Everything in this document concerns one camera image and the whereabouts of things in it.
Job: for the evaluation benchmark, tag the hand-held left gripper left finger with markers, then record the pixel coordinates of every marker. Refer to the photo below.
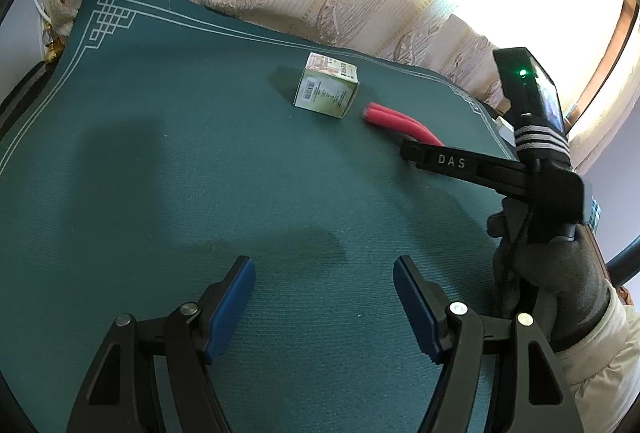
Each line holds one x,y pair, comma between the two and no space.
230,313

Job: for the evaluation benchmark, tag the gold curtain tassel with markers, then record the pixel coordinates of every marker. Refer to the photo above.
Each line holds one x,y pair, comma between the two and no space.
52,45

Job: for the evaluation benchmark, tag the person's right forearm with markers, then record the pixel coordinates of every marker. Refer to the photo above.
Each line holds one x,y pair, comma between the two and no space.
605,373

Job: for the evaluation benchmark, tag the person's right hand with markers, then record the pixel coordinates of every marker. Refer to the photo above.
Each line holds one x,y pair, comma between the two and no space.
565,283

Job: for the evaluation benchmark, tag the pink foam hair curler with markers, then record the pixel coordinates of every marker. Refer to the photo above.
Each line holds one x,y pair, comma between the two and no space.
395,119

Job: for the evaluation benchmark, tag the small printed cardboard box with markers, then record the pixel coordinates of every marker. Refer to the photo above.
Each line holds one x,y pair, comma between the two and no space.
325,88

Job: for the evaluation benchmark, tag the green desk mat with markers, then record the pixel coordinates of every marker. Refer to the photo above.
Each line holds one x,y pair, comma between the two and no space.
150,163

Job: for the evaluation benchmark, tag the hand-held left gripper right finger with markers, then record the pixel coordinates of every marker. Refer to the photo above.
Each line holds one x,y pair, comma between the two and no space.
417,308

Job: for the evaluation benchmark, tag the brown window frame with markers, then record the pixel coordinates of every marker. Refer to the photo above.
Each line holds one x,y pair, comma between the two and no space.
629,20

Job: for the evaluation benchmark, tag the white power strip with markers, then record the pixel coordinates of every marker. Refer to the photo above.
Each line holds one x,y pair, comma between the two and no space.
505,130

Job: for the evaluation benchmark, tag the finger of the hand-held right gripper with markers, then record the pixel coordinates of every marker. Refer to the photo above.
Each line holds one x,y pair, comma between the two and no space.
450,160

